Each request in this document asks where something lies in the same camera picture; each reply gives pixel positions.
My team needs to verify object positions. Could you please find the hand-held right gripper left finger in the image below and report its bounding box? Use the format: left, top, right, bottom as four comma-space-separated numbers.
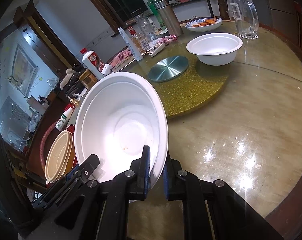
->
25, 145, 151, 240

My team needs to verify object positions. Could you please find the white bottle green label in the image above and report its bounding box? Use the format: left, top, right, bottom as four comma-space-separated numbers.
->
55, 107, 74, 131

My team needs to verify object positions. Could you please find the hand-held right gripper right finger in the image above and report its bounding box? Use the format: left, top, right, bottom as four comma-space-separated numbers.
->
162, 155, 285, 240

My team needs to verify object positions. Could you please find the orange fried food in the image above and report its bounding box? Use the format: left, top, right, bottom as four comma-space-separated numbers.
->
192, 17, 218, 27

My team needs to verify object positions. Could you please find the white tube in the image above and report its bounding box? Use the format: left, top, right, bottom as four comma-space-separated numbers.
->
118, 27, 143, 61

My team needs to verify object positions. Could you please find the green plastic bottle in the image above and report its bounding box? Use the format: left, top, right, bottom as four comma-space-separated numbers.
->
145, 0, 166, 29

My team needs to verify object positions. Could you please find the pink hoop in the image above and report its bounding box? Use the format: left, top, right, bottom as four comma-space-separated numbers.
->
40, 124, 58, 170

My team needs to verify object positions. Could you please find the red label glass bottle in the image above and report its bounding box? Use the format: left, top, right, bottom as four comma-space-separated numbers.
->
127, 26, 150, 53

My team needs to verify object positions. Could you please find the pink raw meat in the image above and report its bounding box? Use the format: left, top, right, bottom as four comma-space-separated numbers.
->
108, 50, 135, 67

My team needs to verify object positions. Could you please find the black white plaid bag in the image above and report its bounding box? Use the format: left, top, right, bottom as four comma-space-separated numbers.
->
59, 65, 89, 103

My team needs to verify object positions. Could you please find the blue patterned plate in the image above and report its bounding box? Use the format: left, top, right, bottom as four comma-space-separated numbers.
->
185, 17, 223, 32

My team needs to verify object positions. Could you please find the white paper bowl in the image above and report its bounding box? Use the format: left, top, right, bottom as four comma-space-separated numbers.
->
186, 32, 243, 66
74, 72, 169, 190

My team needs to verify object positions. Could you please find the clear glass pitcher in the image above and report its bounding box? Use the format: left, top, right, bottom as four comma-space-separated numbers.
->
227, 0, 259, 39

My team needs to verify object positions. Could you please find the silver metal disc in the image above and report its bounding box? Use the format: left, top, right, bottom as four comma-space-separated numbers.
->
148, 56, 189, 82

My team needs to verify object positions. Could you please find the large beige ribbed bowl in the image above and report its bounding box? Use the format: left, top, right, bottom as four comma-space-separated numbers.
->
45, 130, 77, 183

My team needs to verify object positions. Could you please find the clear glass jar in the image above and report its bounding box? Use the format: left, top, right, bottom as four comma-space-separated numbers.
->
130, 9, 157, 40

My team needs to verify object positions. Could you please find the red white liquor bottle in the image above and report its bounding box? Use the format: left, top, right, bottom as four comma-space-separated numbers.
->
80, 48, 107, 80

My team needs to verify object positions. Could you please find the dark wooden chair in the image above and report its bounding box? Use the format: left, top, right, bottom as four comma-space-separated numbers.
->
203, 0, 239, 21

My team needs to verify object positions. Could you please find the framed picture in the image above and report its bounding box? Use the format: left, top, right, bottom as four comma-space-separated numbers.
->
10, 44, 39, 97

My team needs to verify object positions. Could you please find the pink hair scrunchie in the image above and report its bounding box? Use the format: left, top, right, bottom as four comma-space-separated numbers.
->
157, 35, 178, 46

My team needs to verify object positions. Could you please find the amber jar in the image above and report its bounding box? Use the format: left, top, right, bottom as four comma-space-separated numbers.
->
78, 69, 98, 89

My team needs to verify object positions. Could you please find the gold glitter turntable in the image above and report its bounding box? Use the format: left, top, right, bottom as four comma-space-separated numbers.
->
135, 47, 229, 120

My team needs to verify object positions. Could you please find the steel thermos flask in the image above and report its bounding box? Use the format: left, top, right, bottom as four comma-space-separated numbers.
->
154, 1, 184, 36

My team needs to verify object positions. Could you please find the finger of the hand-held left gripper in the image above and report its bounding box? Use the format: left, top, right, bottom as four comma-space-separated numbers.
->
32, 177, 83, 210
63, 154, 100, 188

